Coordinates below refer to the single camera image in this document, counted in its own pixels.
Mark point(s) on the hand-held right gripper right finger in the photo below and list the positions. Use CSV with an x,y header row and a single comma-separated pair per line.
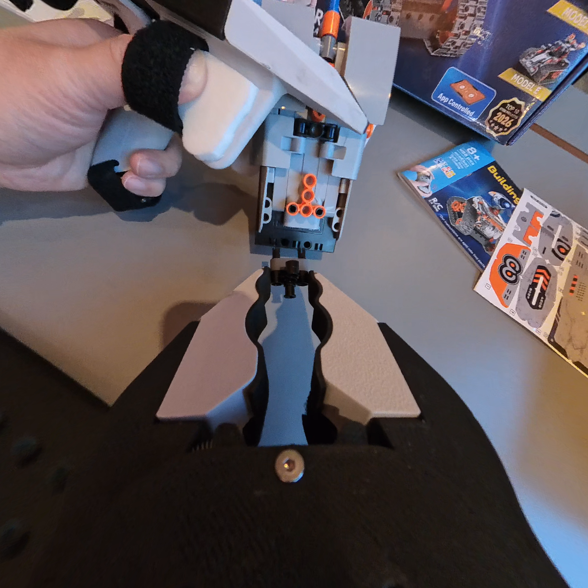
x,y
367,372

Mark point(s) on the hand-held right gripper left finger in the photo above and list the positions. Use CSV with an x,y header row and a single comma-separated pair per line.
x,y
211,372

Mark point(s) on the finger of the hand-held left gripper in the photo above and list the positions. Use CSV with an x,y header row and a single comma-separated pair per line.
x,y
285,59

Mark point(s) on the grey building block robot model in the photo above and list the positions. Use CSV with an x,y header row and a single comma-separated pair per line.
x,y
303,151

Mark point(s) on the small black connector piece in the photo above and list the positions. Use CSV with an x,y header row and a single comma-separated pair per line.
x,y
289,275

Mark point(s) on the grey desk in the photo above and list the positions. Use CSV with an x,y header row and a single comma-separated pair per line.
x,y
92,257

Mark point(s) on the person's left hand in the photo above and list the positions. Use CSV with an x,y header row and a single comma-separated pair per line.
x,y
55,92

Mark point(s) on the blue instruction booklet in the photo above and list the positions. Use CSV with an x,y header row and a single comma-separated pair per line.
x,y
459,206

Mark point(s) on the robot sticker sheet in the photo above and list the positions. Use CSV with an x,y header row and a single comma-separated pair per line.
x,y
542,285

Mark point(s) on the blue robot kit box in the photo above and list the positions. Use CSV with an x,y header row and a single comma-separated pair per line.
x,y
482,46

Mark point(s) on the dark studded edge strip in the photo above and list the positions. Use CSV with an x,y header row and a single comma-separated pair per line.
x,y
27,459

